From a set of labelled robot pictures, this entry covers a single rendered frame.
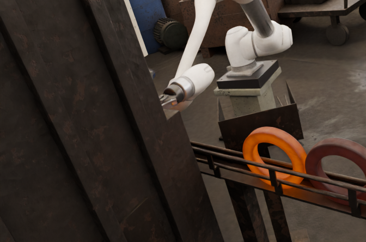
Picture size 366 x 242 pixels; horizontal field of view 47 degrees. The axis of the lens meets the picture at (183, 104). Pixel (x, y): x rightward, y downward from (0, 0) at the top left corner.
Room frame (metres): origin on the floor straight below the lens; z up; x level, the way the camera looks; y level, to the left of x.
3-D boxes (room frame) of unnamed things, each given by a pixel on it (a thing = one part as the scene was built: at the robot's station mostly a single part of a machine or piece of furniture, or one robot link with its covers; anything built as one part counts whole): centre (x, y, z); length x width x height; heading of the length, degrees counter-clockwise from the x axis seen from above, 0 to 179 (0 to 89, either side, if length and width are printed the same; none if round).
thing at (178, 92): (1.46, 0.04, 0.77); 0.09 x 0.08 x 0.07; 134
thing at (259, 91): (2.42, -0.43, 0.33); 0.32 x 0.32 x 0.04; 48
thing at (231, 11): (4.18, -0.86, 0.33); 0.93 x 0.73 x 0.66; 51
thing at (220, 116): (1.32, -0.24, 0.36); 0.26 x 0.20 x 0.72; 79
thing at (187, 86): (1.51, -0.01, 0.77); 0.09 x 0.06 x 0.09; 44
